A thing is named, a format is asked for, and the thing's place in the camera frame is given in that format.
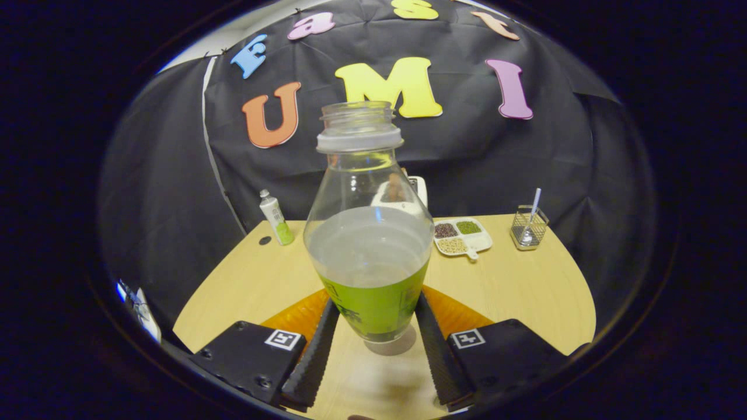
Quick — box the wooden table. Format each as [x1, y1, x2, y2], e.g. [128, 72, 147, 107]
[173, 213, 597, 420]

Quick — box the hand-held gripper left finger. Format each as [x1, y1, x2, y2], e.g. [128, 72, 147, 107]
[188, 289, 341, 410]

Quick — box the round brown coaster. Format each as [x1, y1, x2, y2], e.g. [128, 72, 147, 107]
[363, 323, 418, 357]

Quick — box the white and green tube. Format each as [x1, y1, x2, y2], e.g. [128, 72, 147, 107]
[259, 189, 295, 246]

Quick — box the white divided dish of beans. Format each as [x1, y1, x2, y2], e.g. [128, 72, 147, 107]
[433, 217, 494, 261]

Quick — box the white straw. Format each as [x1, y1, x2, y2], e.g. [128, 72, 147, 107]
[527, 188, 542, 231]

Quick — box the wire mesh holder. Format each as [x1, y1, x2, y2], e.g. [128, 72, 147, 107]
[509, 205, 550, 251]

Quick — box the white toaster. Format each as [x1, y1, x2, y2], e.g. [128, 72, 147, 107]
[372, 175, 428, 216]

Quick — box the clear juice bottle green label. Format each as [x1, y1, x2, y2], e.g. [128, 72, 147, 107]
[303, 101, 435, 344]

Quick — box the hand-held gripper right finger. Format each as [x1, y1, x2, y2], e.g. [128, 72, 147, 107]
[413, 286, 571, 409]

